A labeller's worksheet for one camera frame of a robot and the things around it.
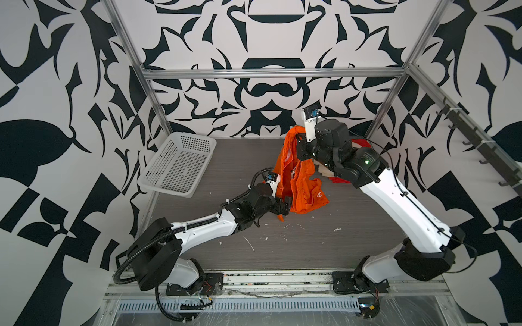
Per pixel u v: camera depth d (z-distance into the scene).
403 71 0.91
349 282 0.74
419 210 0.41
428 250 0.40
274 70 0.92
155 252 0.42
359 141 1.12
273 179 0.70
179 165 1.08
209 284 0.73
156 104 1.04
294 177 0.71
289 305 0.71
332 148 0.46
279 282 0.76
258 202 0.60
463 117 0.66
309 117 0.53
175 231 0.45
